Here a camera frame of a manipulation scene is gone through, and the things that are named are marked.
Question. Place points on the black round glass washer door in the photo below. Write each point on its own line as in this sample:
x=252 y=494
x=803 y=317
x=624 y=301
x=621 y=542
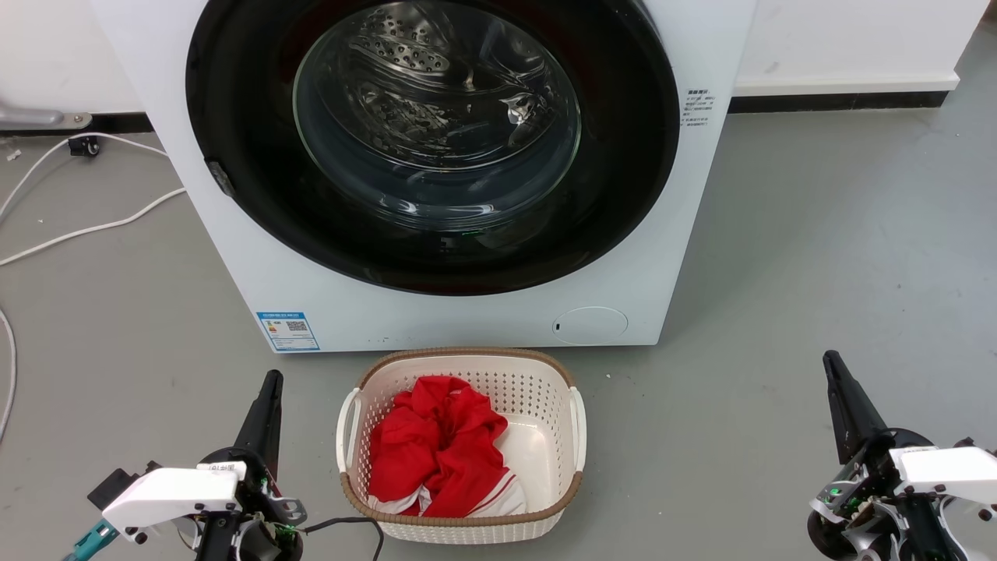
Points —
x=615 y=156

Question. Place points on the blue energy label sticker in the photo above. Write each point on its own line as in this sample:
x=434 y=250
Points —
x=288 y=331

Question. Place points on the small black floor caster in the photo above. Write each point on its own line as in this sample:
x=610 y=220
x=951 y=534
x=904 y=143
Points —
x=83 y=145

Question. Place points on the cream perforated laundry basket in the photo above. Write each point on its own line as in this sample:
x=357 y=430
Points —
x=545 y=436

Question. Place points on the right gripper body dark round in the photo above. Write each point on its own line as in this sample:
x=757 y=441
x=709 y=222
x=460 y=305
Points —
x=864 y=499

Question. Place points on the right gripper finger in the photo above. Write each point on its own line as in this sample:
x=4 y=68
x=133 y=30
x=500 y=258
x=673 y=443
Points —
x=861 y=409
x=840 y=405

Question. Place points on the grey metal floor bracket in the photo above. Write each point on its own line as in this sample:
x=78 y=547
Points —
x=35 y=118

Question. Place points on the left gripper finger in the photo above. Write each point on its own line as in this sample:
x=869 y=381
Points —
x=253 y=425
x=271 y=436

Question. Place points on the red and white garment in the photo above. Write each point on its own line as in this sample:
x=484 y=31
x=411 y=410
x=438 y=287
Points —
x=436 y=452

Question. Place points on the left gripper body dark round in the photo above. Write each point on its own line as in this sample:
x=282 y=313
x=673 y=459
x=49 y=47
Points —
x=261 y=499

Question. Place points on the white front-load washing machine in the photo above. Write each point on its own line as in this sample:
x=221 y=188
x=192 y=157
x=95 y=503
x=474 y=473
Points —
x=436 y=319

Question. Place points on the white printed text sticker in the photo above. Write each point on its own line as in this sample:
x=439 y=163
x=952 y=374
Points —
x=698 y=107

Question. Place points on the right white wrist camera housing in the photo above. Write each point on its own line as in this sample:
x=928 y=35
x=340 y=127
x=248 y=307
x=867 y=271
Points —
x=946 y=467

